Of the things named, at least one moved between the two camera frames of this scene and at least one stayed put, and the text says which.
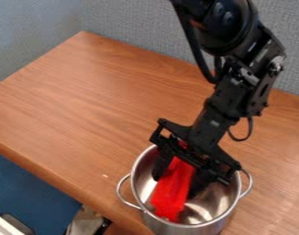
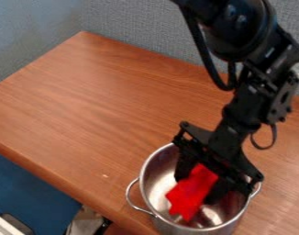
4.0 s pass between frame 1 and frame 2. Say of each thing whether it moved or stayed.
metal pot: moved
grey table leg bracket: stayed
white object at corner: stayed
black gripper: moved
